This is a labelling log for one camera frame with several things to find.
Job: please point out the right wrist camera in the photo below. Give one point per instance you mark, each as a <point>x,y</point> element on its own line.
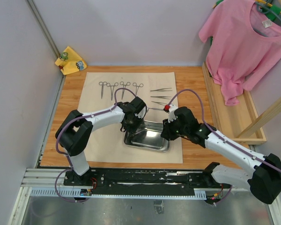
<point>170,109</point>

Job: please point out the beige cloth wrap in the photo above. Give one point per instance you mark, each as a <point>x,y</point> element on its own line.
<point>107,144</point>

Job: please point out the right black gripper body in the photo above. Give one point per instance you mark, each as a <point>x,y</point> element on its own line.
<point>174,130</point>

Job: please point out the wooden tray frame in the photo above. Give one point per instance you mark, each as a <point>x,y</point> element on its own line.
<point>232,120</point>

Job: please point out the yellow printed cloth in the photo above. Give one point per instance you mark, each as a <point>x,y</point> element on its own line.
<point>70,62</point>

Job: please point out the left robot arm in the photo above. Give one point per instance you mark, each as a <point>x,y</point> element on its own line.
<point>74,133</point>

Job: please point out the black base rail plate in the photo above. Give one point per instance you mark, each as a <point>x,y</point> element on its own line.
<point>152,182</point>

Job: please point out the wooden pole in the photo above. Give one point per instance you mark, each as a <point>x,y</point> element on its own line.
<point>272,111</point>

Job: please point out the steel surgical forceps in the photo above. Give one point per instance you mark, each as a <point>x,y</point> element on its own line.
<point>161,90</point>

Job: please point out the stainless steel tray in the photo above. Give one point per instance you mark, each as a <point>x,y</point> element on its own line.
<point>147,136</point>

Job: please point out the long steel hemostat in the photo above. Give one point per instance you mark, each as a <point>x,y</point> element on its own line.
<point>137,86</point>

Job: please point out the steel surgical scissors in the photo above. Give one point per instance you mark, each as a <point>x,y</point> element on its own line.
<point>102,85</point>

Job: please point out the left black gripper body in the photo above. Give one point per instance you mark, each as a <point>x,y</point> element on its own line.
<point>132,127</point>

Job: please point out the green clothes hanger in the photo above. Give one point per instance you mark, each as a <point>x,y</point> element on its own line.
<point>271,11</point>

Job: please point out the steel hemostat clamp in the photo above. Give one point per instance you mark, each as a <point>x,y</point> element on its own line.
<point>124,86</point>

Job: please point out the pink t-shirt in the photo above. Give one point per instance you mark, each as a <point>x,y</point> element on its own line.
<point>245,46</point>

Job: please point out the steel scalpel handle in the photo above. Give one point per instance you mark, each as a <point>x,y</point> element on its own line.
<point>156,109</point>

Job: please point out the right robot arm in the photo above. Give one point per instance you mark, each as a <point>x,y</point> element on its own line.
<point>259,174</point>

